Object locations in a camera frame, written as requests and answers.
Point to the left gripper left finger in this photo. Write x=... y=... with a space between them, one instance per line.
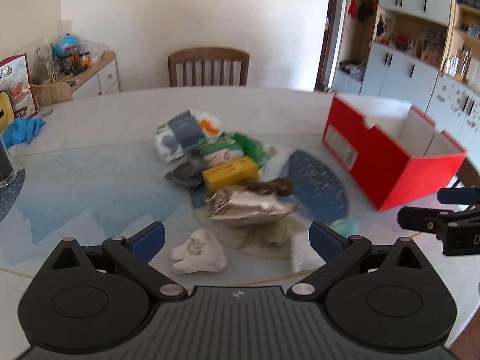
x=130 y=258

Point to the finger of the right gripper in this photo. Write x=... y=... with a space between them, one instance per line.
x=459 y=196
x=424 y=220

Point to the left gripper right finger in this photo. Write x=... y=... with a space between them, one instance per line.
x=342 y=257

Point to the teal white fluffy item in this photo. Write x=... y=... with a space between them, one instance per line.
x=345 y=227

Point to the brown furry item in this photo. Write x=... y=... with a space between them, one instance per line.
x=283 y=187

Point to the dark grey wrapper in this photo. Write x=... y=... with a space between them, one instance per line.
x=187 y=174

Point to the silver foil bag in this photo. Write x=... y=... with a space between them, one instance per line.
x=244 y=208

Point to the white plastic bag with paper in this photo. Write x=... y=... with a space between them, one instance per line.
x=181 y=133

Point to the yellow small box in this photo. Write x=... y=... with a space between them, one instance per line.
x=230 y=173

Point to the green cartoon pouch with tassel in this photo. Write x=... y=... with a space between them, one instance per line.
x=230 y=146

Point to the blue speckled round placemat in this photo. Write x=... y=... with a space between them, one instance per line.
x=319 y=192

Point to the red cardboard shoe box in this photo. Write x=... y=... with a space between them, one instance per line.
x=390 y=149

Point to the dark glass jar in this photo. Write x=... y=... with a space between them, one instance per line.
x=7 y=170

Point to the blue cloth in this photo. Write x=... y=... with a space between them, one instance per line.
x=22 y=130

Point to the white sideboard cabinet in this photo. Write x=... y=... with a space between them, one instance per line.
x=97 y=80

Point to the brown wooden chair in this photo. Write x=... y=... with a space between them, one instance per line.
x=208 y=66

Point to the red snack bag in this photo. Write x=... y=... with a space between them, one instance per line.
x=16 y=83

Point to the blue globe toy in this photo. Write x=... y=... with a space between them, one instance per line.
x=65 y=46

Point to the white wall cabinet unit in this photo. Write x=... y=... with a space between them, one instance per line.
x=425 y=52

